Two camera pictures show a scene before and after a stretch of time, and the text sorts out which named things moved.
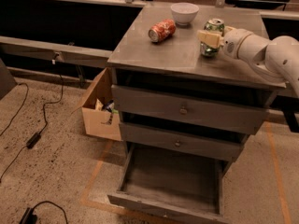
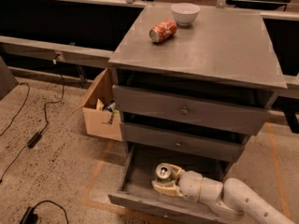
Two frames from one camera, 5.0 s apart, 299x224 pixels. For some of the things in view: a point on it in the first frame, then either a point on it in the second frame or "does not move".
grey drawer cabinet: (183, 117) does not move
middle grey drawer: (184, 141) does not move
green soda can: (213, 24) to (163, 173)
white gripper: (234, 43) to (191, 184)
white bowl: (183, 12) does not move
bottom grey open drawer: (173, 184) does not move
